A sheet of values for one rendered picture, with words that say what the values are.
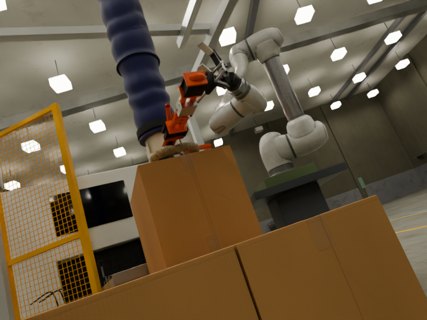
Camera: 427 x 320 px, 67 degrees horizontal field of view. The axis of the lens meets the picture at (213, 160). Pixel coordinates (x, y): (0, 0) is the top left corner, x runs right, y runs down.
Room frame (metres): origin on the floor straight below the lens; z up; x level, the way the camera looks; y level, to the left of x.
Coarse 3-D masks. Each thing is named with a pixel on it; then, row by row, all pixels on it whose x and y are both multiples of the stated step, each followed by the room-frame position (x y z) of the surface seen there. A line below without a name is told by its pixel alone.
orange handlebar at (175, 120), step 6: (192, 78) 0.93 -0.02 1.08; (198, 78) 0.94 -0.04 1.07; (204, 78) 0.95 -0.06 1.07; (180, 102) 1.07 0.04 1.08; (174, 114) 1.16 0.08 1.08; (174, 120) 1.18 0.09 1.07; (180, 120) 1.19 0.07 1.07; (186, 120) 1.21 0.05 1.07; (174, 126) 1.25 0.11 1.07; (180, 126) 1.27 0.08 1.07; (174, 144) 1.45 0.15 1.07; (204, 144) 1.66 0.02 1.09; (210, 144) 1.68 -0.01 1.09
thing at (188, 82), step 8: (184, 72) 0.93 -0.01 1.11; (192, 72) 0.94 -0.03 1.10; (200, 72) 0.96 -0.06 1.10; (184, 80) 0.97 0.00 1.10; (200, 80) 0.95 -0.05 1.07; (184, 88) 0.99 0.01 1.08; (192, 88) 0.96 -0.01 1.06; (200, 88) 0.98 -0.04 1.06; (184, 96) 0.99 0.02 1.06; (192, 96) 1.01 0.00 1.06; (200, 96) 1.03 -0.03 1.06
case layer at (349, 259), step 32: (320, 224) 0.72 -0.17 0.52; (352, 224) 0.76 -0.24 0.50; (384, 224) 0.80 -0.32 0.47; (224, 256) 0.62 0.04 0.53; (256, 256) 0.65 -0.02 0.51; (288, 256) 0.68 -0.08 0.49; (320, 256) 0.71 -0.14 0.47; (352, 256) 0.74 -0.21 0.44; (384, 256) 0.78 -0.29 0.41; (128, 288) 0.55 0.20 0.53; (160, 288) 0.57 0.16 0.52; (192, 288) 0.59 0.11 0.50; (224, 288) 0.61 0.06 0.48; (256, 288) 0.64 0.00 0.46; (288, 288) 0.67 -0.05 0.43; (320, 288) 0.70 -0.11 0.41; (352, 288) 0.73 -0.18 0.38; (384, 288) 0.76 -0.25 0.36; (416, 288) 0.80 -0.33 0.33
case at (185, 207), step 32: (160, 160) 1.21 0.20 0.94; (192, 160) 1.26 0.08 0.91; (224, 160) 1.31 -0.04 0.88; (160, 192) 1.20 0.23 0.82; (192, 192) 1.24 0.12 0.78; (224, 192) 1.29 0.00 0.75; (160, 224) 1.18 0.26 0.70; (192, 224) 1.23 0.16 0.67; (224, 224) 1.27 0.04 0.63; (256, 224) 1.32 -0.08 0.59; (160, 256) 1.24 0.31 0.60; (192, 256) 1.21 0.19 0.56
